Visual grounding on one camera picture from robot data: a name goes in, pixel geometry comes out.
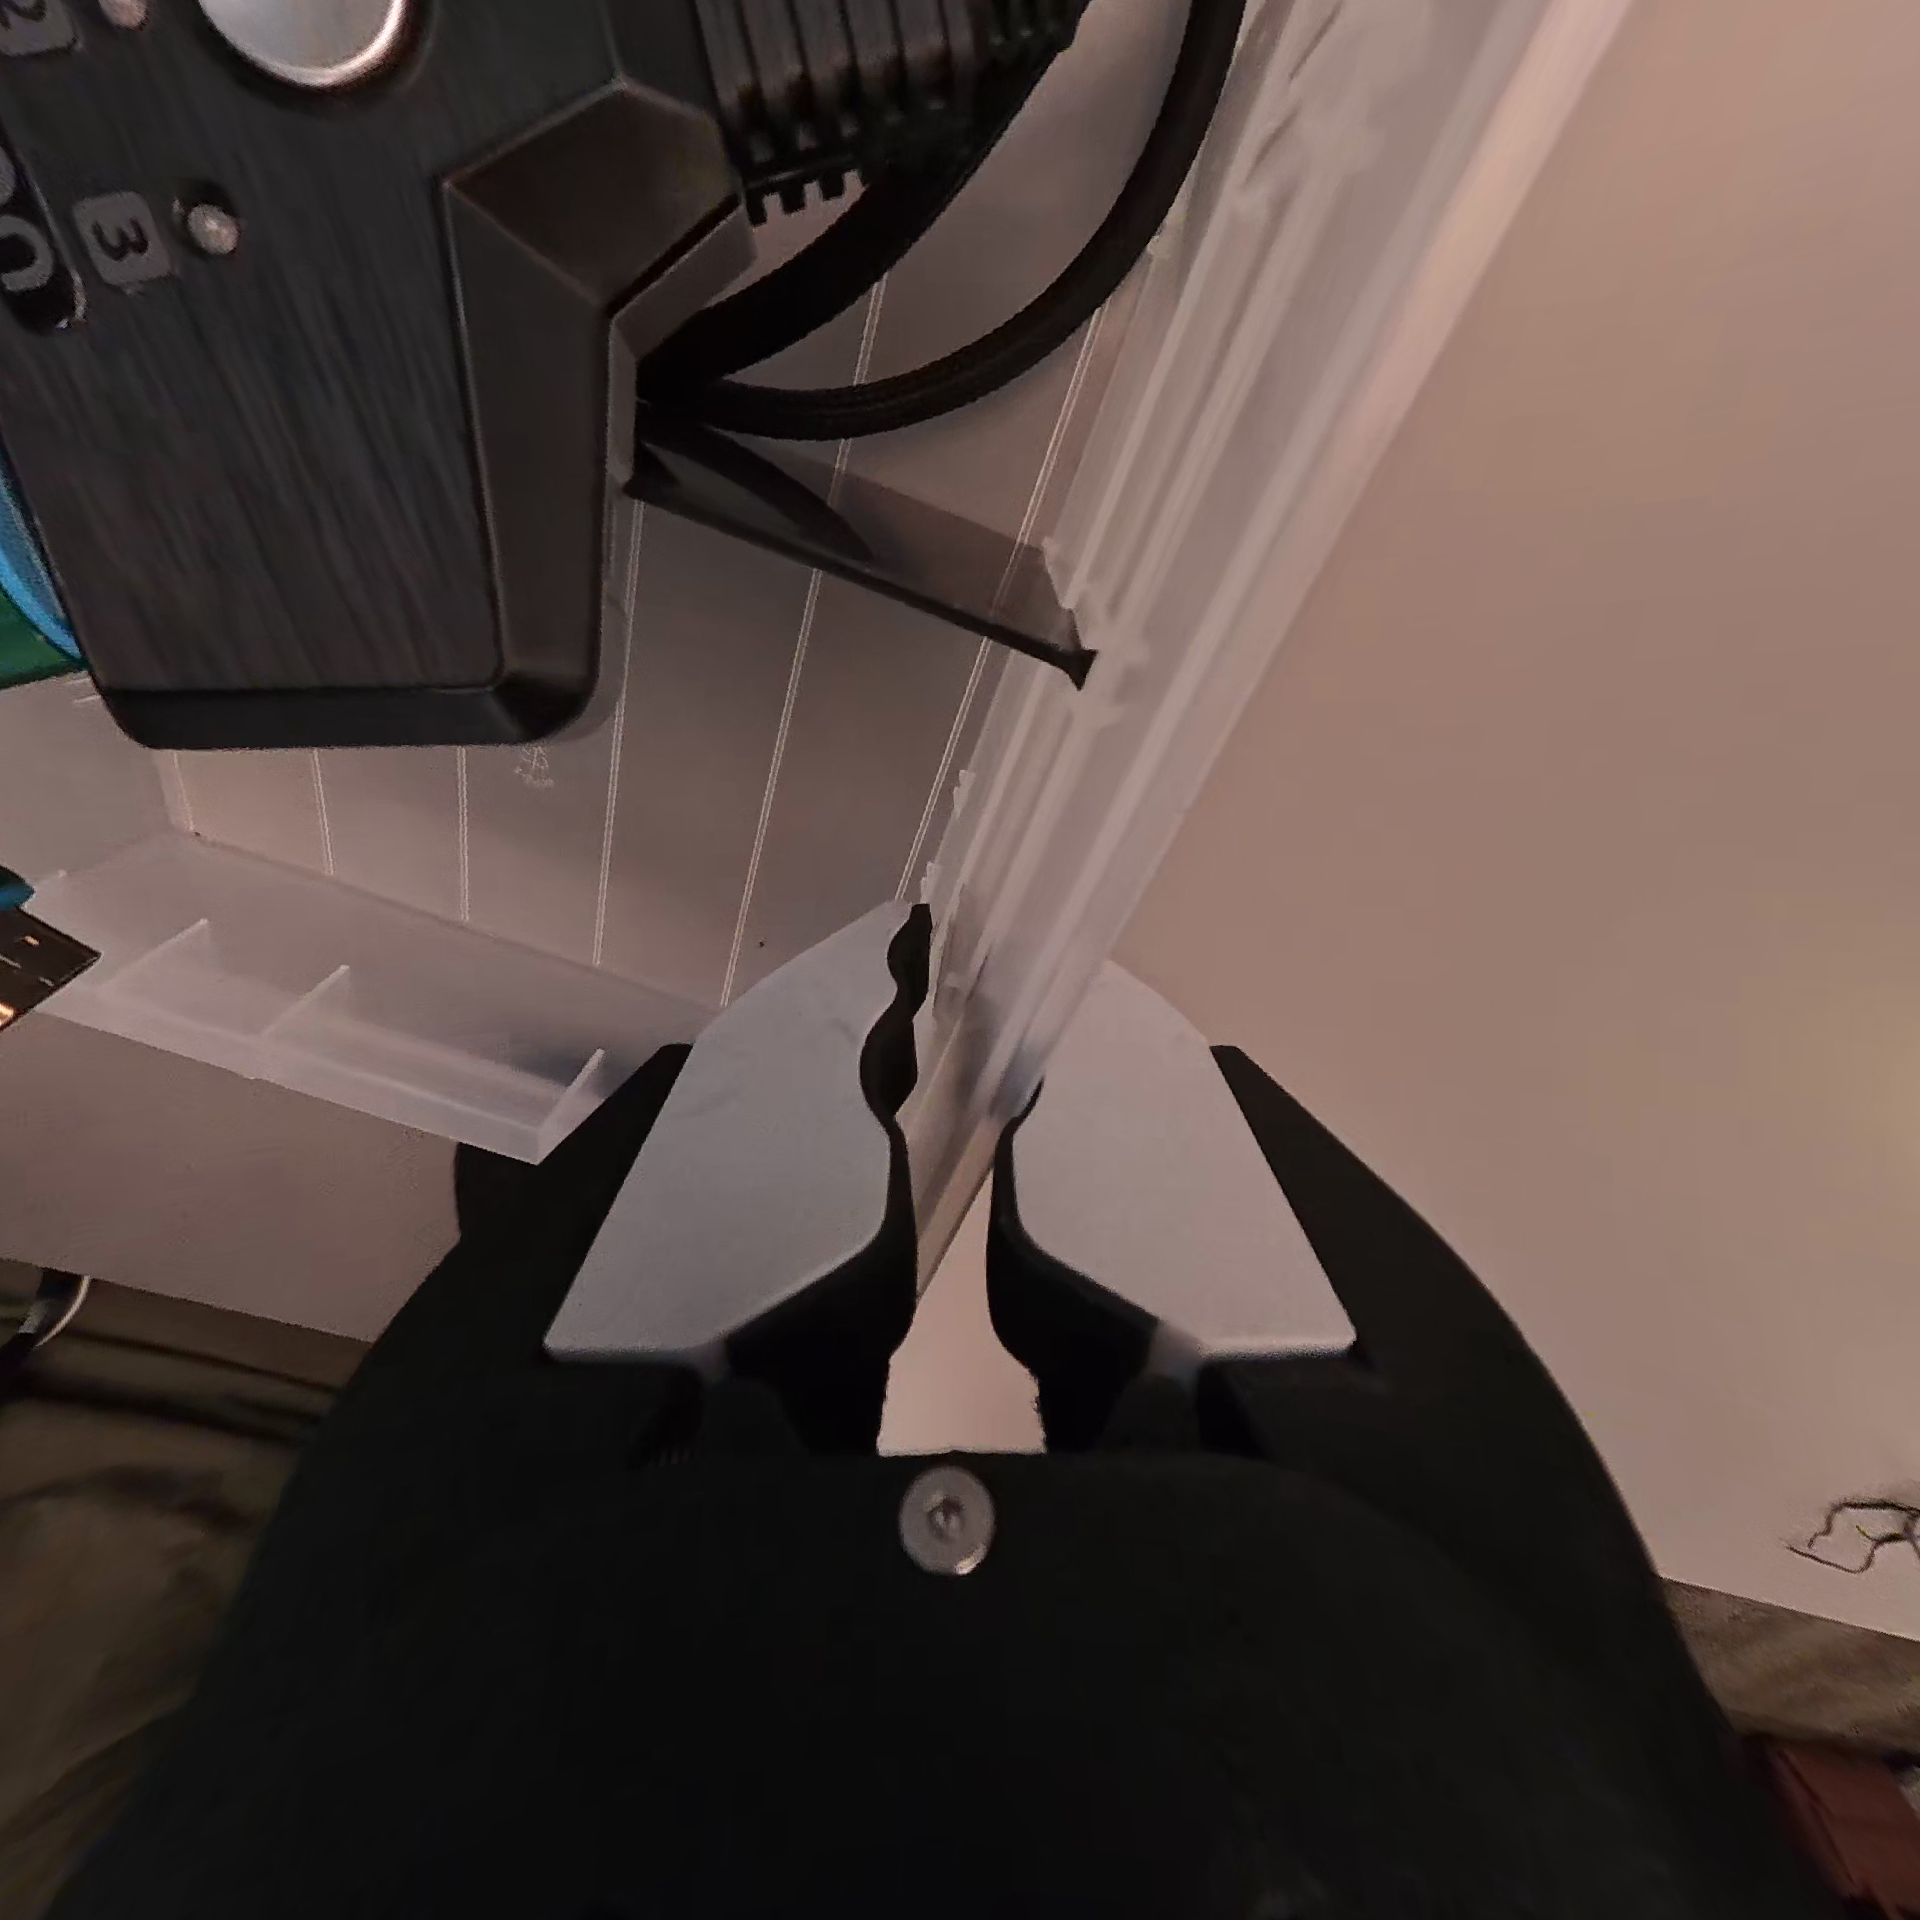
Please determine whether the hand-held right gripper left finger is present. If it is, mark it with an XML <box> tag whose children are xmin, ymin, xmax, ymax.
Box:
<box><xmin>540</xmin><ymin>899</ymin><xmax>939</xmax><ymax>1453</ymax></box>

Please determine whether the plain black switch cable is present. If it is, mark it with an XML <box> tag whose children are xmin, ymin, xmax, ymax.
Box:
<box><xmin>633</xmin><ymin>0</ymin><xmax>1251</xmax><ymax>443</ymax></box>

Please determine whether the clear plastic storage bin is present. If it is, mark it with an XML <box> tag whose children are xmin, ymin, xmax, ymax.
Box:
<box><xmin>31</xmin><ymin>0</ymin><xmax>1637</xmax><ymax>1305</ymax></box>

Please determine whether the black bin divider plate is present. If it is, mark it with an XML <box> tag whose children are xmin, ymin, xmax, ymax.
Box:
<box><xmin>621</xmin><ymin>427</ymin><xmax>1103</xmax><ymax>693</ymax></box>

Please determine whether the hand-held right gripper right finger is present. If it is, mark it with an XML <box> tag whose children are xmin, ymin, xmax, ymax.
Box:
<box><xmin>982</xmin><ymin>960</ymin><xmax>1358</xmax><ymax>1453</ymax></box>

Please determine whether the black hdmi switch box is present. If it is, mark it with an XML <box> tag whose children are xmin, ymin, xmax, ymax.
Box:
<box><xmin>0</xmin><ymin>0</ymin><xmax>751</xmax><ymax>752</ymax></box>

